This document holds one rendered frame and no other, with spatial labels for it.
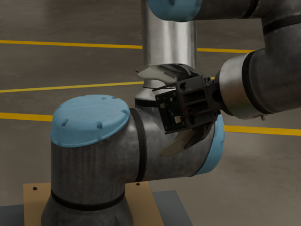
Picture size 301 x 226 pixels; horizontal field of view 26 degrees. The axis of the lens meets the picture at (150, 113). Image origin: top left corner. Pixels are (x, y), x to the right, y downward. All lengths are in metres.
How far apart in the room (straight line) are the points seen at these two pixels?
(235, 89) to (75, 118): 0.43
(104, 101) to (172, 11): 0.52
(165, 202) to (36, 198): 0.33
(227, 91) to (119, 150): 0.39
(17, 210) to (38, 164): 2.00
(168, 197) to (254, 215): 1.50
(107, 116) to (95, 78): 3.78
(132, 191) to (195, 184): 1.85
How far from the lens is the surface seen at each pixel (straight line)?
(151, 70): 1.04
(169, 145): 1.02
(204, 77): 1.00
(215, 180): 3.40
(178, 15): 0.81
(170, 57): 1.27
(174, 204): 1.60
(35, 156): 3.71
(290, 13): 0.84
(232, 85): 0.89
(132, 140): 1.24
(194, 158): 1.29
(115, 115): 1.23
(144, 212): 1.44
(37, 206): 1.45
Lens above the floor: 1.52
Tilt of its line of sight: 21 degrees down
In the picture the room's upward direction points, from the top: straight up
